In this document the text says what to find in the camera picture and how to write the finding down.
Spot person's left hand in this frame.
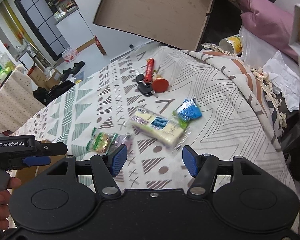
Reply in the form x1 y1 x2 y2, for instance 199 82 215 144
0 177 21 230

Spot purple brown snack packet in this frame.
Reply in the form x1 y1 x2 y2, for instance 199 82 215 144
109 134 133 153

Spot green white snack packet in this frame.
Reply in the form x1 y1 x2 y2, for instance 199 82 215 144
86 127 119 156

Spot brown cardboard box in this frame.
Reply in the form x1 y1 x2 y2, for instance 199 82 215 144
12 140 68 184

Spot long cream biscuit packet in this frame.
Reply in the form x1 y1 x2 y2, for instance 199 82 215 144
129 107 191 154

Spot table with dotted tablecloth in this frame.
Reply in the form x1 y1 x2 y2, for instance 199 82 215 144
0 64 44 133

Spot blue green snack packet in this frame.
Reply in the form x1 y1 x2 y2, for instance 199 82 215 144
173 99 202 129

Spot black bag on floor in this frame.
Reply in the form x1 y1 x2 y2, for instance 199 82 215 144
33 80 75 106

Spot patterned white bed sheet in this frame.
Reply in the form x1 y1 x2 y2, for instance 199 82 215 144
16 43 296 191

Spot black car keys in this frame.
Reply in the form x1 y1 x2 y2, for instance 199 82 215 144
135 70 158 98

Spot cardboard box on floor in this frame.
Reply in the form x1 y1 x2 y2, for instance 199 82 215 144
27 66 61 90

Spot pair of black shoes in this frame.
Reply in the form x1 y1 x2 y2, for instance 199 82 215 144
60 61 85 82

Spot pack of water bottles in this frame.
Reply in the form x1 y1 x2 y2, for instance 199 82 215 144
62 47 78 63

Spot yellow instant noodle cup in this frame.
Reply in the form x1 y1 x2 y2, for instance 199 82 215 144
219 34 242 55

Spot white kitchen cabinet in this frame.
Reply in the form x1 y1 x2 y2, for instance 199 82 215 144
56 8 95 51

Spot pink jacket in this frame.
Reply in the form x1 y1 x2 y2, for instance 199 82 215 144
237 0 298 62

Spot red round keychain toy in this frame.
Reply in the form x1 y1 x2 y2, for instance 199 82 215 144
152 66 169 93

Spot red keychain strap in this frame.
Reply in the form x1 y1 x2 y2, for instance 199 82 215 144
143 58 156 85

